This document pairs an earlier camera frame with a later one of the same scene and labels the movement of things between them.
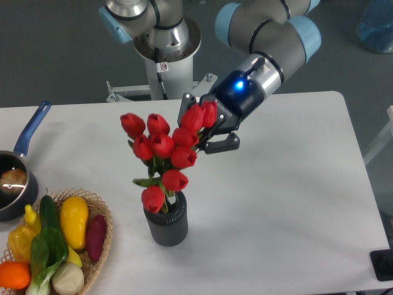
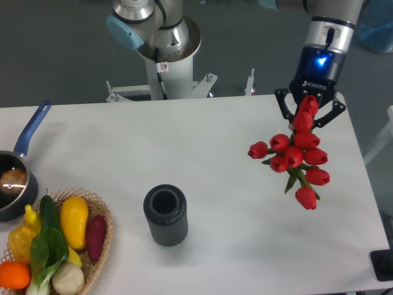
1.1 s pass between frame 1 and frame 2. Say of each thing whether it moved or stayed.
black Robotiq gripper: moved
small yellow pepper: stayed
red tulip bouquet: moved
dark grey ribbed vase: stayed
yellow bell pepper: stayed
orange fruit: stayed
